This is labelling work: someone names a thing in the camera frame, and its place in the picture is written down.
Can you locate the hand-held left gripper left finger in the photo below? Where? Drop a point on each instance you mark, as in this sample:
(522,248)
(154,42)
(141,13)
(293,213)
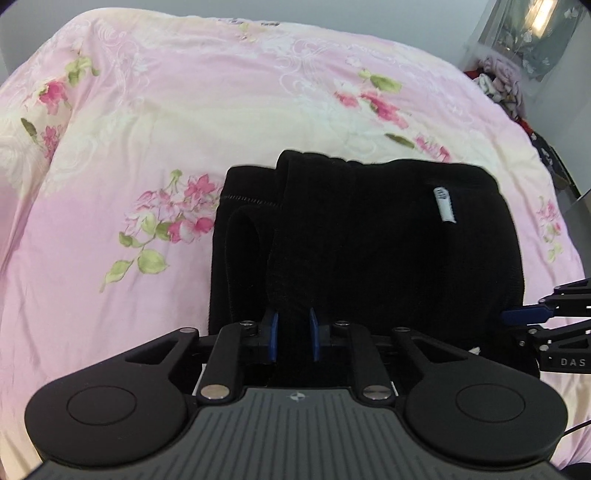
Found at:
(274,337)

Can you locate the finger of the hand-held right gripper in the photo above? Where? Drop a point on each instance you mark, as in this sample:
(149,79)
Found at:
(545,334)
(524,315)

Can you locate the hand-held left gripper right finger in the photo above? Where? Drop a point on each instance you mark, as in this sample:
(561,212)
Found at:
(314,334)

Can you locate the black pants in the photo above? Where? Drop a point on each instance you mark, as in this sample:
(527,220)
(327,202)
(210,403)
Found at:
(369,240)

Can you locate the pile of clothes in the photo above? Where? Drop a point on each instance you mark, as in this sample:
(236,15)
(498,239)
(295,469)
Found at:
(501,85)

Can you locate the pink floral quilt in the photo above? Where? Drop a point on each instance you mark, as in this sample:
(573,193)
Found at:
(184,115)

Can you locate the red bag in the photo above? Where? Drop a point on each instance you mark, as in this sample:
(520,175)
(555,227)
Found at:
(472,74)

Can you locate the grey floral curtain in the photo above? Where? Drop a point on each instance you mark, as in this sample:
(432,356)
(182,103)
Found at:
(531,32)

